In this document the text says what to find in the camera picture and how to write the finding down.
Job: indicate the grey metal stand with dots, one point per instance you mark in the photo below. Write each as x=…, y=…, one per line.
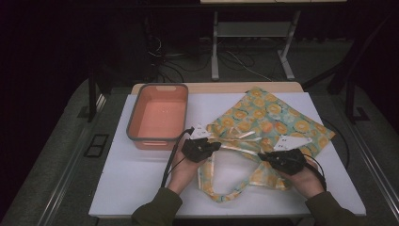
x=252, y=29

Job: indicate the aluminium rail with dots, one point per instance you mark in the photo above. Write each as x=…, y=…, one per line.
x=67, y=169
x=376, y=169

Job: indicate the orange basket with grey rim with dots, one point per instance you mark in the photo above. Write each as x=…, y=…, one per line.
x=156, y=116

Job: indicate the black stand with foot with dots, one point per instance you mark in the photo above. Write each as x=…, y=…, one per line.
x=353, y=103

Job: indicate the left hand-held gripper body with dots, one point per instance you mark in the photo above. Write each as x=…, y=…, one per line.
x=196, y=149

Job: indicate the person's right hand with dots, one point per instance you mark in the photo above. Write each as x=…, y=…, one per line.
x=307, y=182

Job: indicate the black floor socket plate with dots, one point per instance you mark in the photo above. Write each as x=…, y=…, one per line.
x=96, y=145

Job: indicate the orange-print fabric tote bag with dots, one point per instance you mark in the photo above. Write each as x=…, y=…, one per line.
x=266, y=122

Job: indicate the wooden table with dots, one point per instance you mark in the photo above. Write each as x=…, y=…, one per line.
x=219, y=87

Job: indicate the white board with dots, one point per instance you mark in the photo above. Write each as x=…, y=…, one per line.
x=131, y=182

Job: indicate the person's left hand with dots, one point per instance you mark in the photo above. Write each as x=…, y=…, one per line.
x=182, y=175

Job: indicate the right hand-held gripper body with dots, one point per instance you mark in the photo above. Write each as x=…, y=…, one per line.
x=287, y=161

